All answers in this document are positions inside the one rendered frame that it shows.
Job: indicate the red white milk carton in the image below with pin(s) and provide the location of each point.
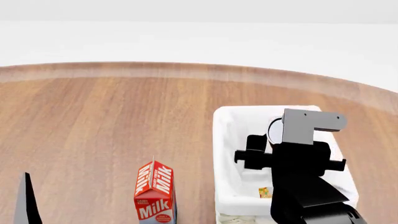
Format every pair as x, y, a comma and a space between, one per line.
154, 193

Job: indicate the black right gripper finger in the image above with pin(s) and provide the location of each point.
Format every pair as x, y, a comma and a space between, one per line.
240, 156
338, 165

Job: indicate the small yellow green box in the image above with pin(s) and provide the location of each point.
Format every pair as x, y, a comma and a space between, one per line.
265, 193

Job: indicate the white rectangular basket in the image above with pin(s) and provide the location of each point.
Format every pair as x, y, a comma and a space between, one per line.
230, 144

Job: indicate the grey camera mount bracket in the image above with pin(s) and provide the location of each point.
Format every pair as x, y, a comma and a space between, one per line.
300, 128

